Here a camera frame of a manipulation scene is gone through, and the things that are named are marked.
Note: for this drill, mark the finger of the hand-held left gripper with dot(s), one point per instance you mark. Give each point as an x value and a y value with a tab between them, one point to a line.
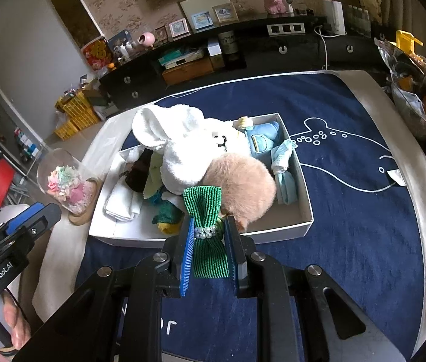
43	220
24	217

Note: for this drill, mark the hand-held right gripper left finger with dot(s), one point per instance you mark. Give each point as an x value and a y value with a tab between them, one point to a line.
186	256

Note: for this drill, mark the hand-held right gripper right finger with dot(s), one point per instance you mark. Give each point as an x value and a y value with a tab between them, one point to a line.
231	249

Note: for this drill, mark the green ribbed bow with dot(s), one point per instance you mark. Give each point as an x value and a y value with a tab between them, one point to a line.
205	260

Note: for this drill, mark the white cardboard box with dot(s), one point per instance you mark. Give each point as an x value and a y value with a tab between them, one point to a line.
273	235

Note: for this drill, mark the green striped plush toy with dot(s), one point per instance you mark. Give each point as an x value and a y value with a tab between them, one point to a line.
167	213

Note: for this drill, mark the brown plush toy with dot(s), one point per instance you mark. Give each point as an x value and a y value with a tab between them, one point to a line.
243	184

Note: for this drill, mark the light green cloth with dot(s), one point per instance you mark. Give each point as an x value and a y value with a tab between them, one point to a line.
152	183

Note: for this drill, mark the white towel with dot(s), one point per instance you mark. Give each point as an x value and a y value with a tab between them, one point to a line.
122	203

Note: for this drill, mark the light blue cloth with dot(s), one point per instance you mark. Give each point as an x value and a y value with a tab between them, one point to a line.
286	184

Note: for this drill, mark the black cloth with pink trim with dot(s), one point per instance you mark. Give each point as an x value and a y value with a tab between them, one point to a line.
137	175

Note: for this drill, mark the white bear plush blue overalls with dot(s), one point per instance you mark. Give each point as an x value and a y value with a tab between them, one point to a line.
263	141

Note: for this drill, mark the white plush rabbit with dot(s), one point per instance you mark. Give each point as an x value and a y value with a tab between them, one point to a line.
160	124

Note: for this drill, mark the person's left hand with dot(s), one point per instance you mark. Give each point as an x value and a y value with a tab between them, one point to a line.
18	324

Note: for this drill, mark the glass dome with flowers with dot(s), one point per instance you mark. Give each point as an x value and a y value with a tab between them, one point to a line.
69	188

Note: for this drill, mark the glass door cabinet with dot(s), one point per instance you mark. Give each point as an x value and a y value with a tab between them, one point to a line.
9	132

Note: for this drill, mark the yellow plastic crates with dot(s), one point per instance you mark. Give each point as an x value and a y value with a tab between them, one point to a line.
79	113

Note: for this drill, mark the navy printed blanket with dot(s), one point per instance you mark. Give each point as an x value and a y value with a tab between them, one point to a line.
348	215

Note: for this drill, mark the red printed gift box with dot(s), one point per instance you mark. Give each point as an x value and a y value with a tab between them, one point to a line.
98	52

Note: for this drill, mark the wooden storage box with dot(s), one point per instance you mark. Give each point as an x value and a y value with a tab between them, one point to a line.
188	72

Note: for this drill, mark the black TV cabinet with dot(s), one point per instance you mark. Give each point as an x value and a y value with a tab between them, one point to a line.
258	56

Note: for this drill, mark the dark printed box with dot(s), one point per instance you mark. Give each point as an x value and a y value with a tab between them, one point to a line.
120	41

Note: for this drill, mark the stack of teal books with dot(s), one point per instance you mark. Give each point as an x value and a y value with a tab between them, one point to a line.
177	58

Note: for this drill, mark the small white box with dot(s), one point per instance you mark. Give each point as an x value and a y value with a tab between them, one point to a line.
214	47

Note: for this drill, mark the black and white mug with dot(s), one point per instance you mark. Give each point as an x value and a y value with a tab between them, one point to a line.
228	43

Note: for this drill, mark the pink round gadget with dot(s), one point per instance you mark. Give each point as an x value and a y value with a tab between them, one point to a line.
147	39

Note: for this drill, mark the glass bowl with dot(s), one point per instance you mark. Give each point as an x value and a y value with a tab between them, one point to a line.
412	113

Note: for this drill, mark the white socket panel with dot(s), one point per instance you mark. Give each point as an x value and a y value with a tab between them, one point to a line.
285	28

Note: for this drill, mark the white canvas board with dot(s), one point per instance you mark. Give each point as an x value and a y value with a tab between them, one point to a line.
203	2

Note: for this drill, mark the white router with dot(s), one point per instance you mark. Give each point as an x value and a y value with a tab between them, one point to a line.
333	17

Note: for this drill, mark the row of small glass jars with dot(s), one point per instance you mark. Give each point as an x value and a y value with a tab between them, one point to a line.
360	17

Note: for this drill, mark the yellow plastic toy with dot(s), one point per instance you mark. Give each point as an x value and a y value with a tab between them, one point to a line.
405	41

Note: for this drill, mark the small dark photo frame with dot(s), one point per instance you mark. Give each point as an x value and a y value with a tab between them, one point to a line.
161	34

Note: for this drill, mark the pink photo frame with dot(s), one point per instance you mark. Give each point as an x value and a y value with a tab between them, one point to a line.
179	27

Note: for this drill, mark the blue photo frame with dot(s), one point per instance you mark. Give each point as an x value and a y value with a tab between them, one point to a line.
201	20

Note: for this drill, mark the wooden photo frame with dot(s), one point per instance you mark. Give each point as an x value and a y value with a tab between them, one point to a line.
225	12

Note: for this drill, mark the white security camera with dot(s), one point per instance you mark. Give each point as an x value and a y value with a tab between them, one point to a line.
290	2

